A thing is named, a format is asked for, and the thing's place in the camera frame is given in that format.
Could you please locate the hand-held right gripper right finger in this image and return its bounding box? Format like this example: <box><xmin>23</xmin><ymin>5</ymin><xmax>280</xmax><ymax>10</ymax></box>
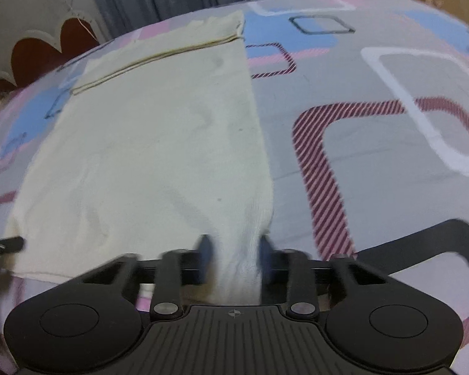
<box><xmin>258</xmin><ymin>234</ymin><xmax>393</xmax><ymax>321</ymax></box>

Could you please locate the white power cable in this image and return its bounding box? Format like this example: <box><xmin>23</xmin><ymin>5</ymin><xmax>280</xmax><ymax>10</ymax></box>
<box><xmin>43</xmin><ymin>0</ymin><xmax>98</xmax><ymax>43</ymax></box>

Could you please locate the grey pink patterned bed sheet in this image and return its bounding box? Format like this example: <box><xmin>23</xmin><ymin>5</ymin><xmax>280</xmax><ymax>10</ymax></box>
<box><xmin>0</xmin><ymin>0</ymin><xmax>469</xmax><ymax>375</ymax></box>

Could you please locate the red heart-shaped headboard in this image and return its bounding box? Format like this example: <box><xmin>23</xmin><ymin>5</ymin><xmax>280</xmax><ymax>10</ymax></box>
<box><xmin>0</xmin><ymin>17</ymin><xmax>102</xmax><ymax>100</ymax></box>

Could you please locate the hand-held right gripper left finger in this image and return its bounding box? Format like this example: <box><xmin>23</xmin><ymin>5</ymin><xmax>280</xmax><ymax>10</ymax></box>
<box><xmin>68</xmin><ymin>234</ymin><xmax>215</xmax><ymax>323</ymax></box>

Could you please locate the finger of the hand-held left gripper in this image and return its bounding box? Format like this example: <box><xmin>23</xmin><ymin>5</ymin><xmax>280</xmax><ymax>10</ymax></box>
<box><xmin>0</xmin><ymin>236</ymin><xmax>26</xmax><ymax>257</ymax></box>

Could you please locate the cream knit sweater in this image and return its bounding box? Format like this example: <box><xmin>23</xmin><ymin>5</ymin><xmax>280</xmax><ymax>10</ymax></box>
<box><xmin>8</xmin><ymin>10</ymin><xmax>276</xmax><ymax>309</ymax></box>

